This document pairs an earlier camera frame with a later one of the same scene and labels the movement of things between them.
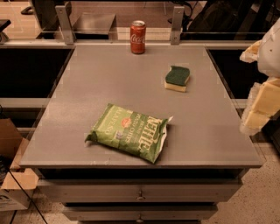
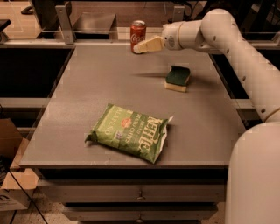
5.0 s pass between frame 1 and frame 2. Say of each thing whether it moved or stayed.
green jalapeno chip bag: stayed
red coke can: stayed
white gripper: moved
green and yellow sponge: stayed
